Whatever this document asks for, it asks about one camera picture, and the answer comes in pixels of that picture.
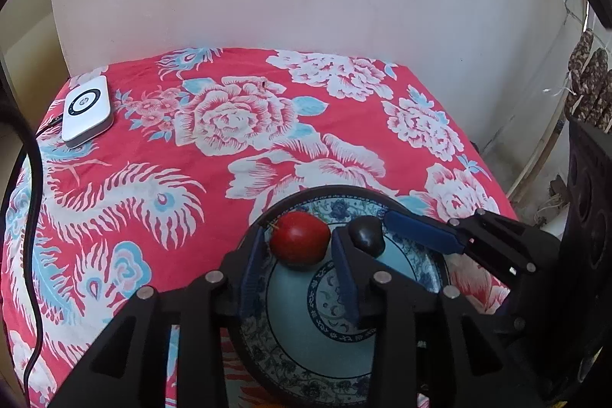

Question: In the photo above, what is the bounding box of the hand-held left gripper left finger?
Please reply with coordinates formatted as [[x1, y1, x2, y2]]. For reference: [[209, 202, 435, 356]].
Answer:
[[48, 224, 269, 408]]

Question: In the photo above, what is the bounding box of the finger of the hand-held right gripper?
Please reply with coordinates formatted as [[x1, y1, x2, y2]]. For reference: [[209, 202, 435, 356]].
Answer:
[[384, 208, 539, 277]]

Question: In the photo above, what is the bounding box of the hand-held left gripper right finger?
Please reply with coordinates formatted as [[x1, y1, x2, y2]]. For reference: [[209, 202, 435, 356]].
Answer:
[[331, 229, 546, 408]]

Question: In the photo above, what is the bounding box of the dark purple plum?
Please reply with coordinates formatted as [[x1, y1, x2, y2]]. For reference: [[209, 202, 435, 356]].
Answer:
[[347, 217, 384, 257]]

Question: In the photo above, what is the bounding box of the dark red apple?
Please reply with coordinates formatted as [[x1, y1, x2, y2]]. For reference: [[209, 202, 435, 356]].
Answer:
[[270, 211, 332, 268]]

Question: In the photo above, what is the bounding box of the blue patterned ceramic plate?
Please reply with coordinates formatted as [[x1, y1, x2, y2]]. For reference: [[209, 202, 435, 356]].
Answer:
[[239, 185, 452, 408]]

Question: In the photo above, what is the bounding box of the red floral tablecloth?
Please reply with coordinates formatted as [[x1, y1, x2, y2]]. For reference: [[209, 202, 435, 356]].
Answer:
[[0, 47, 522, 408]]

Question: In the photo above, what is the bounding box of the black speaker cabinet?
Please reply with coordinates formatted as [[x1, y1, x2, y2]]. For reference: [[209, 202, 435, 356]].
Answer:
[[566, 121, 612, 342]]

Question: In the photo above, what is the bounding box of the thin bamboo stick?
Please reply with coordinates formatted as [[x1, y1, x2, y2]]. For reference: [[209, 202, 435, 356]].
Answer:
[[508, 95, 570, 201]]

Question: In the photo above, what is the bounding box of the hanging brown dried bundle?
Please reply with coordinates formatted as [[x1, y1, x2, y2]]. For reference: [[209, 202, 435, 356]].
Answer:
[[564, 30, 612, 127]]

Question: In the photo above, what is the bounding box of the white rounded electronic device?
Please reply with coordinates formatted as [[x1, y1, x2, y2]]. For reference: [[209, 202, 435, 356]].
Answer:
[[61, 76, 116, 148]]

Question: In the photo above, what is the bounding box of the thick black cable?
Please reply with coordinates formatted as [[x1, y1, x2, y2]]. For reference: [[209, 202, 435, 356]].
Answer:
[[0, 54, 49, 394]]

